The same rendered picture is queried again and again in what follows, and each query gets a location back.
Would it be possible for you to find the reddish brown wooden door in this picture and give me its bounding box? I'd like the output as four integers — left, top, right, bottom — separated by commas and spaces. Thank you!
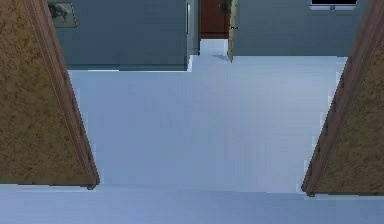
199, 0, 231, 40

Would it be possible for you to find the beige open room door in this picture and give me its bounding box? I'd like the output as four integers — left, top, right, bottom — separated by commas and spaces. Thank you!
227, 0, 240, 64

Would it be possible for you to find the framed dark picture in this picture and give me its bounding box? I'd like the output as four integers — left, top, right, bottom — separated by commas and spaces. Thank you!
47, 1, 78, 29

